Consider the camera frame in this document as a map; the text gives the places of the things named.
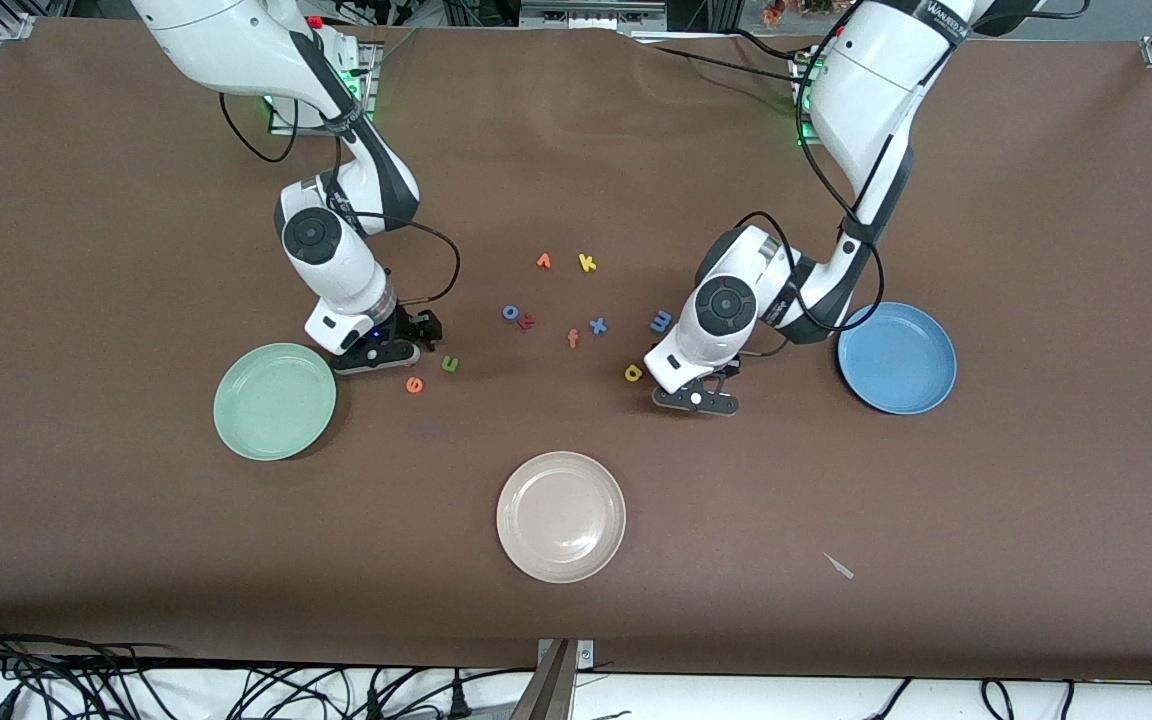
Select beige plate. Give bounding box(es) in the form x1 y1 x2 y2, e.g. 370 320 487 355
496 451 627 584

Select orange flowers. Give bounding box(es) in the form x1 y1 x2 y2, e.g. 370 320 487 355
761 0 837 26

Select blue plate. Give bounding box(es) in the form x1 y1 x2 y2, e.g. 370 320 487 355
837 302 958 415

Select grey metal box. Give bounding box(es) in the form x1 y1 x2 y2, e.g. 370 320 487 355
519 0 667 31

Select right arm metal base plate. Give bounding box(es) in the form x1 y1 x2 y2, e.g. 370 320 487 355
269 42 382 137

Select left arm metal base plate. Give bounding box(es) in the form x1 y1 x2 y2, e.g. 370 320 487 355
791 55 819 146

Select brown table cover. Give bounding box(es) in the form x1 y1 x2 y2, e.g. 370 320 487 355
0 15 1152 681

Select black right arm loop cable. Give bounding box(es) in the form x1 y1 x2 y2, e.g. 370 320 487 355
219 92 302 163

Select grey metal bar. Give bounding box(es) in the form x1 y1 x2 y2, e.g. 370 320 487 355
508 640 577 720

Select black cable with gold plug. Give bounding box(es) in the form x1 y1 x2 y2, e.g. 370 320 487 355
351 212 461 304

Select green plate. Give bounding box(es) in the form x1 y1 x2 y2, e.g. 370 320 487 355
213 343 338 462

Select short black base cable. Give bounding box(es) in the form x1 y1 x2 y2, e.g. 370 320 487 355
731 28 809 61

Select silver table edge bracket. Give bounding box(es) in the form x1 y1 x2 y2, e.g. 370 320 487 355
537 640 595 671

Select long black base cable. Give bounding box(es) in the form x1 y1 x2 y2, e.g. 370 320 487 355
648 44 807 87

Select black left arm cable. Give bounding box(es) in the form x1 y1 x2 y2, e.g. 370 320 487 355
736 0 987 361

